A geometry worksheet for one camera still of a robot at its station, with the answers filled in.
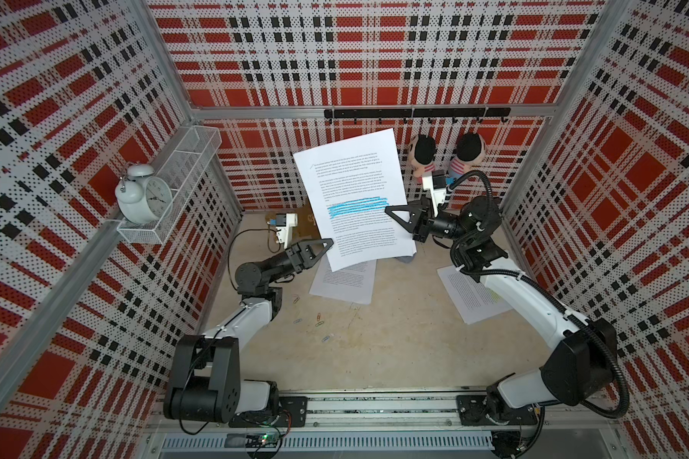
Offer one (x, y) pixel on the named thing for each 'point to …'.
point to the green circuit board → (271, 440)
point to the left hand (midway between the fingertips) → (337, 243)
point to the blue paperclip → (324, 339)
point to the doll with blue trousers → (471, 150)
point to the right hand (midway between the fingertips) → (391, 209)
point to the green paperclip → (319, 323)
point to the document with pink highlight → (352, 284)
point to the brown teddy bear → (306, 228)
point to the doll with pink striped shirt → (421, 156)
